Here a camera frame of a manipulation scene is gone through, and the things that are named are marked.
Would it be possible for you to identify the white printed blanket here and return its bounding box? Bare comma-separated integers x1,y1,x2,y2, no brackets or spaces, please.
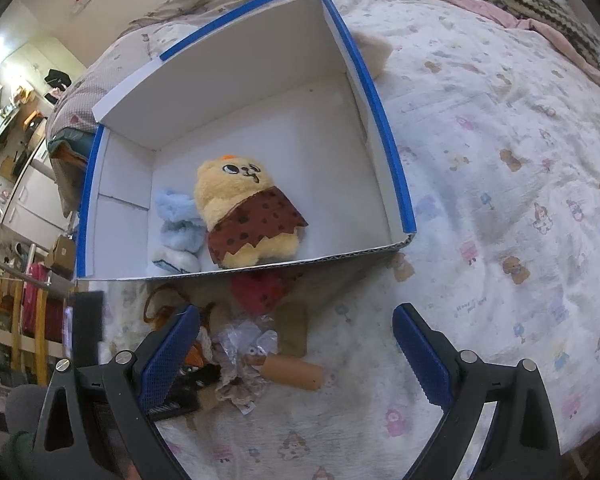
45,0,600,480

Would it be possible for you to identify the red suitcase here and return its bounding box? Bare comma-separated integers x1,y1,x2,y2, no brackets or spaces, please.
21,261,67,342

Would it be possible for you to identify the wooden railing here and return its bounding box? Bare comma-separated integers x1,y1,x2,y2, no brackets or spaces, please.
0,247,78,388

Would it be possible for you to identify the tan plush toy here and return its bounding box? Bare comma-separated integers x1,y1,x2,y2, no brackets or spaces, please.
350,27,395,80

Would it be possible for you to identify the small cardboard box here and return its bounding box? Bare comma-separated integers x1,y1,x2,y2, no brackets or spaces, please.
44,234,77,281

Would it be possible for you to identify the striped knit blanket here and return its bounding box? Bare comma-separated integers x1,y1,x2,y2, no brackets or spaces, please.
467,0,600,73

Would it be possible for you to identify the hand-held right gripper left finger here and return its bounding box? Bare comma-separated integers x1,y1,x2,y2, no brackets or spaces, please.
32,304,202,480

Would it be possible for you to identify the red plush toy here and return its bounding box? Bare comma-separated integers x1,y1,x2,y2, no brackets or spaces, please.
230,271,306,317

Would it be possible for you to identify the black garment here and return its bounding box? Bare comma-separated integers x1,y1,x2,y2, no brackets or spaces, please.
43,68,74,90

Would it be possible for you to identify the person's grey trouser leg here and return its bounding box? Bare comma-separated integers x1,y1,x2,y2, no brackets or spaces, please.
4,384,52,436

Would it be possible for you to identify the yellow plush toy brown dress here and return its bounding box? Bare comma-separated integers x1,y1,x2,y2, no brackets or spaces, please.
193,154,309,269

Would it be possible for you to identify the white cabinet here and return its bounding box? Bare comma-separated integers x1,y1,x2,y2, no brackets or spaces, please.
0,137,68,241

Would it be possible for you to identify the light blue plush toy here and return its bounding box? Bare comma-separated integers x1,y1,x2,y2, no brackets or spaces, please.
147,187,207,276

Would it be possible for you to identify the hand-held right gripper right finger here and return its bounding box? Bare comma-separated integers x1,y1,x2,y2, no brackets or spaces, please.
391,302,562,480

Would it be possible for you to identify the clear plastic bag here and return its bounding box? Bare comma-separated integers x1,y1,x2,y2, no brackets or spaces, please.
215,314,281,361

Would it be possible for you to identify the white cardboard box blue tape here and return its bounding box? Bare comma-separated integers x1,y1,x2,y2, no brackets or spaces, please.
75,0,417,282

